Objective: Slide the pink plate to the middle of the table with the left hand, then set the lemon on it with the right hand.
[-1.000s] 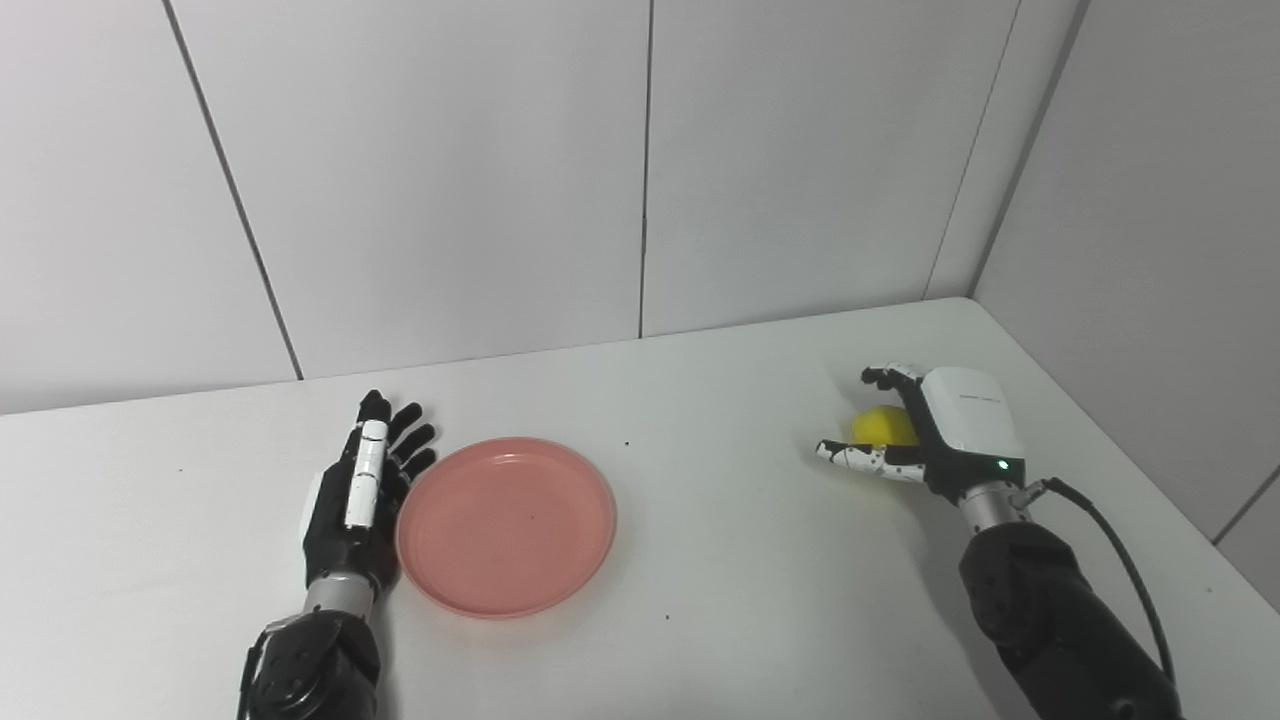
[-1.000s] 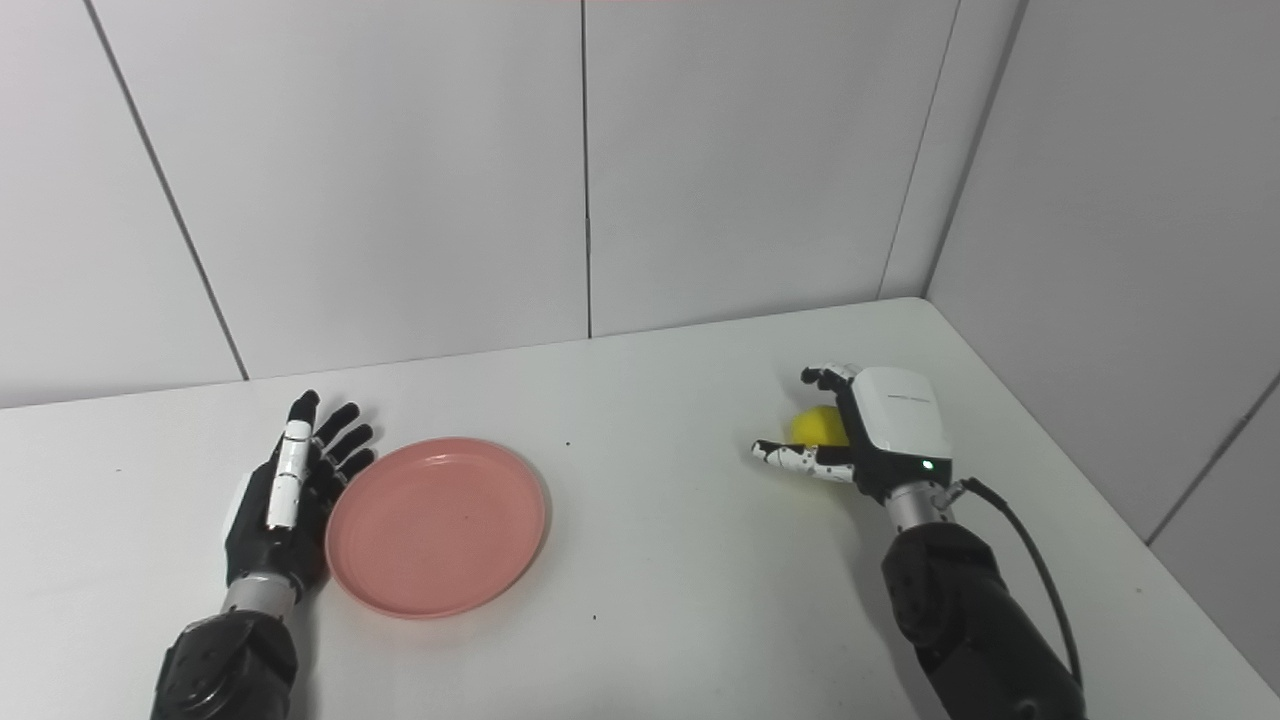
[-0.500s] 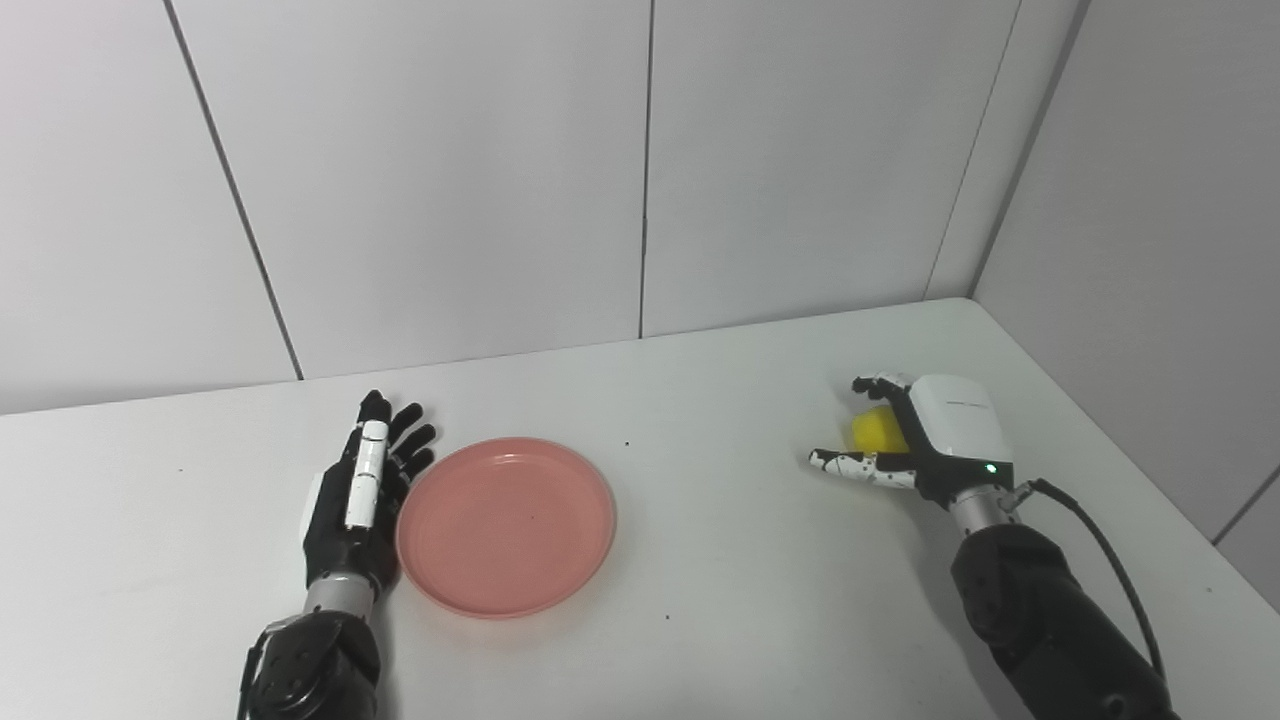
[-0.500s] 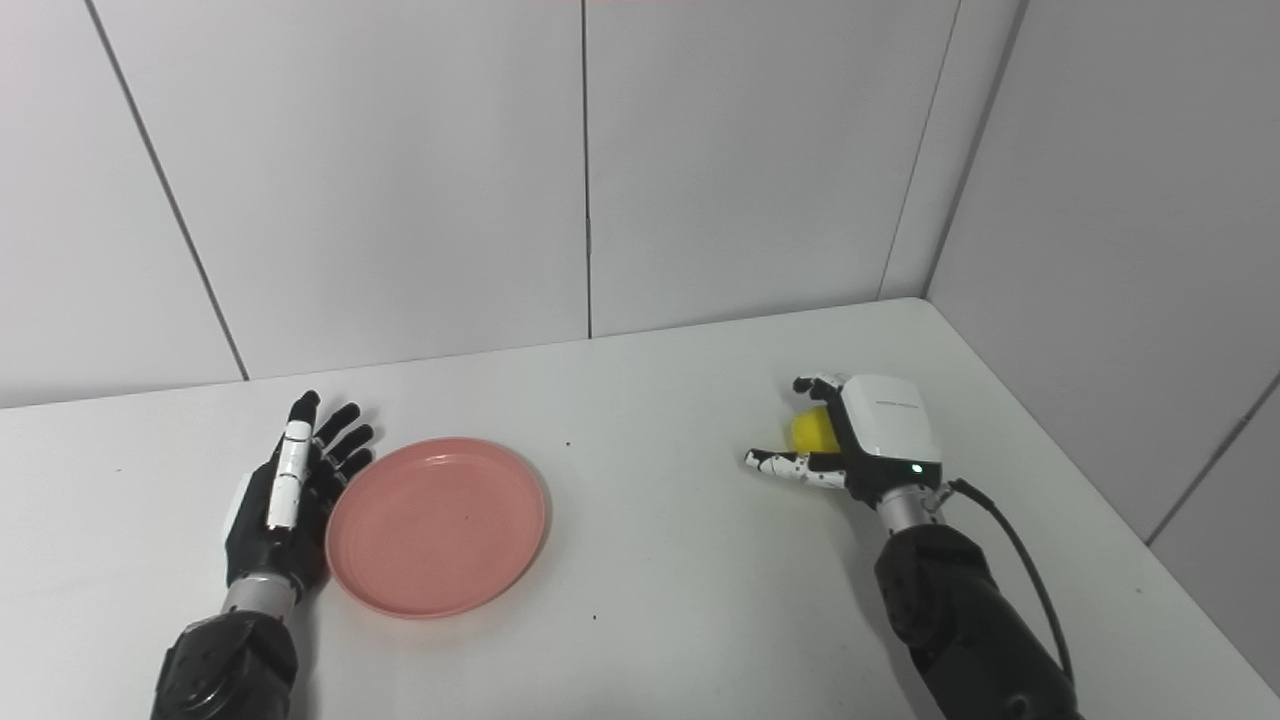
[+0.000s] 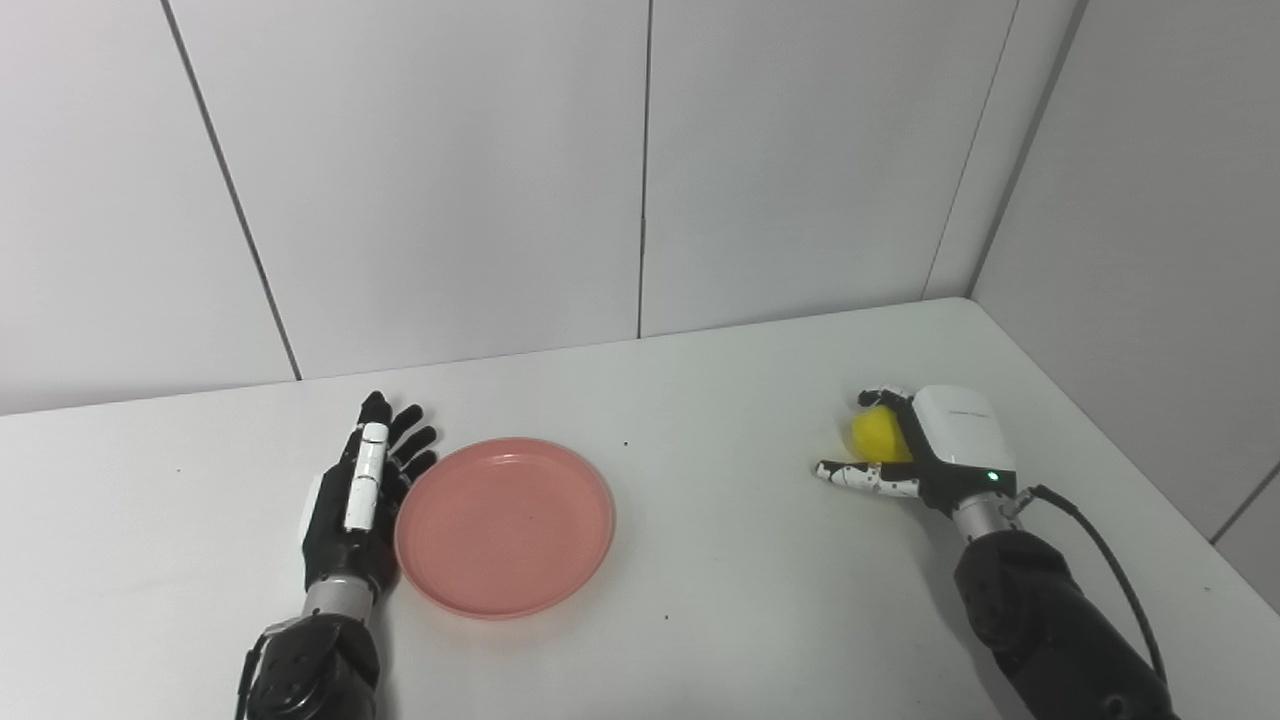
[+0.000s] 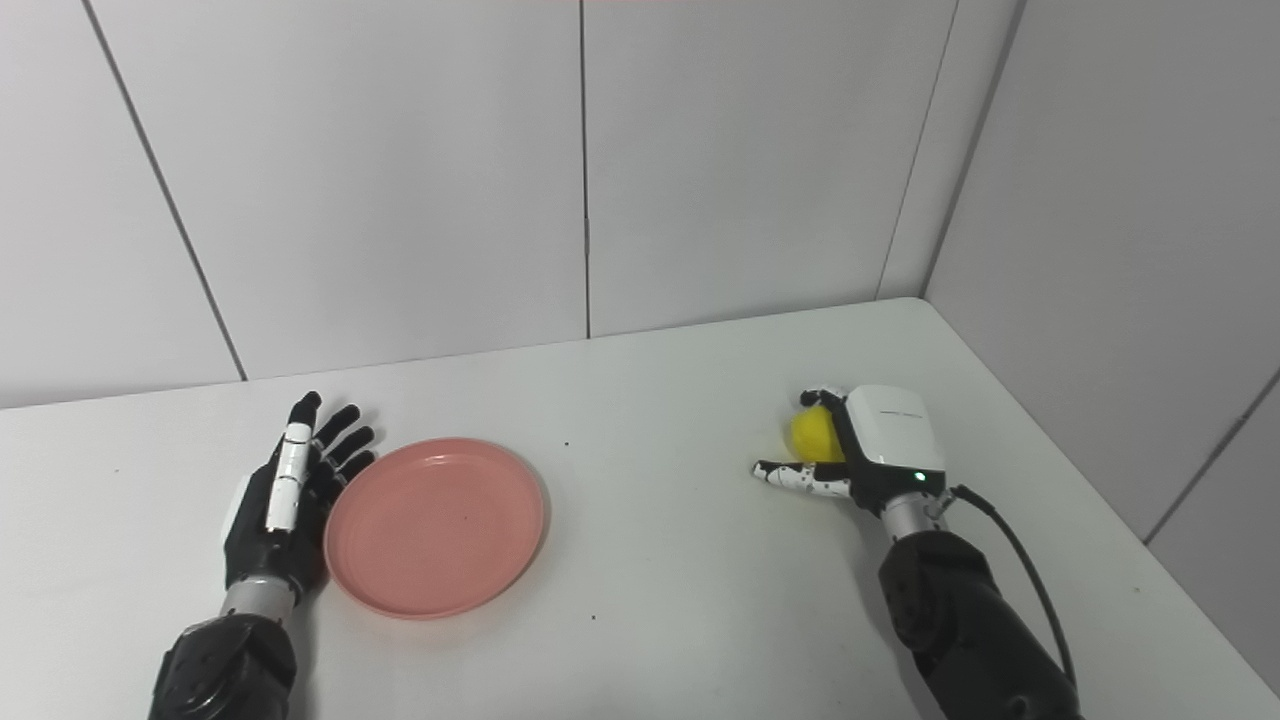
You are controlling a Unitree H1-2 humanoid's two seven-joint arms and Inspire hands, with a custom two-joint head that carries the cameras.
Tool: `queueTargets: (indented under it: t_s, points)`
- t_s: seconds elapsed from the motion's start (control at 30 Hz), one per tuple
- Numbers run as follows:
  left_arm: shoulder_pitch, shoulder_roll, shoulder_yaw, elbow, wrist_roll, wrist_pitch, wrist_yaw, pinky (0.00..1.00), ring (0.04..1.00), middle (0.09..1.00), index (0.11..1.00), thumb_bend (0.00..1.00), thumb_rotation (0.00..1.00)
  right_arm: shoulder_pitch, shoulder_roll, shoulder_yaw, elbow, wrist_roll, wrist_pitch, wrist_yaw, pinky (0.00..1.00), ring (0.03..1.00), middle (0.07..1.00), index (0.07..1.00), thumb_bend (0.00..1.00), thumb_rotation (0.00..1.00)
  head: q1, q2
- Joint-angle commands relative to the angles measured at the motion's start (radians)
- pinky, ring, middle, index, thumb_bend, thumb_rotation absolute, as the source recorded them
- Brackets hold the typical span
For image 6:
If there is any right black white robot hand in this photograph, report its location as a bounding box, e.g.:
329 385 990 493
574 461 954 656
752 385 948 516

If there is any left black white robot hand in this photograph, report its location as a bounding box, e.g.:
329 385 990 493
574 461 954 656
222 391 378 596

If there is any yellow lemon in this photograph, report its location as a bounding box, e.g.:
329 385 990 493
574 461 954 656
789 405 847 464

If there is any pink round plate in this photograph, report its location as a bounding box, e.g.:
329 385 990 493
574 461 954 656
323 438 547 621

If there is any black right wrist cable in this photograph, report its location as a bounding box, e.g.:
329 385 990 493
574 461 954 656
940 484 1079 691

